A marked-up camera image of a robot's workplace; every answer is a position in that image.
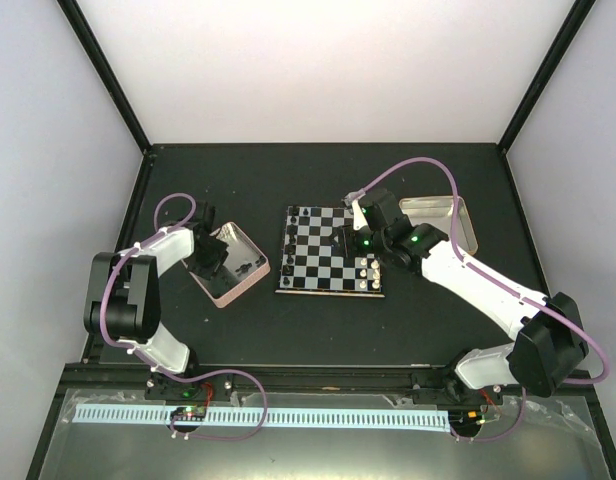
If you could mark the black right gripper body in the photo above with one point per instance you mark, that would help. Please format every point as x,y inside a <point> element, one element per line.
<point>378,240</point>

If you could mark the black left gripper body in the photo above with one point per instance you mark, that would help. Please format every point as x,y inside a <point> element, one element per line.
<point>209,260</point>

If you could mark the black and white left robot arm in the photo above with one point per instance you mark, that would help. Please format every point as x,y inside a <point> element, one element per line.
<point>123,302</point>

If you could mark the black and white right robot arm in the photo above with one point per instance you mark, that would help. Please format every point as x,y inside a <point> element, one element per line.
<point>545,346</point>

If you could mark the black chess piece in tin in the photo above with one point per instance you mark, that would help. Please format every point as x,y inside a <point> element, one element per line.
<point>244,269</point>

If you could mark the left circuit board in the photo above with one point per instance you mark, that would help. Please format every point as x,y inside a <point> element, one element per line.
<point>188,414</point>

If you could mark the circuit board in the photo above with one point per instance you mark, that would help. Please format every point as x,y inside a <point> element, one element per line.
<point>188,414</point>
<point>471,417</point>

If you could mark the right circuit board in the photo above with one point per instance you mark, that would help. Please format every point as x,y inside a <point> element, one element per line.
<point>471,417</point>

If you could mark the pink metal tin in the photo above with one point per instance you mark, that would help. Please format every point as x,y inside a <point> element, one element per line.
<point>225,262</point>

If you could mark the gold metal tin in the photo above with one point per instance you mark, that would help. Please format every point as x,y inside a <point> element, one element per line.
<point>437,211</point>

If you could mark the black and white chessboard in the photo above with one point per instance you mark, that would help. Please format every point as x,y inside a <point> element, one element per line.
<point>320,267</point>

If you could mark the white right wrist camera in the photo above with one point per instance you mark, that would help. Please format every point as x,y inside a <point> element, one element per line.
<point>351,202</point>

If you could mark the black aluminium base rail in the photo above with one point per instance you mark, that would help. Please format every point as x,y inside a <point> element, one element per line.
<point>422,385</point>

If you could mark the light blue slotted cable duct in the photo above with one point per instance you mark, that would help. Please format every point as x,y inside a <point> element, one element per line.
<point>251,417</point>

